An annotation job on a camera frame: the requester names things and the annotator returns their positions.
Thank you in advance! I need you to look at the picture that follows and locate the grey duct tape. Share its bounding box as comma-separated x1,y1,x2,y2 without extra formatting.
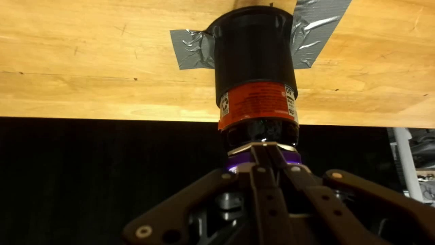
169,0,355,72

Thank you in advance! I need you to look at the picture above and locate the black cup orange label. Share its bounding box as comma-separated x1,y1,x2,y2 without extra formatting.
206,4,302,158

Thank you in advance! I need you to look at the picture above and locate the grey metal pole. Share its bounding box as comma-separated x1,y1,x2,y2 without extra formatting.
391,127,426,201

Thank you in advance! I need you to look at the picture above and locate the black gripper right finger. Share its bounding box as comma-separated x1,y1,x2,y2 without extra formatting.
271,143,435,245

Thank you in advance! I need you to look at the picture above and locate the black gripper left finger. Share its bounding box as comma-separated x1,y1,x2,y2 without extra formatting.
122,141,297,245

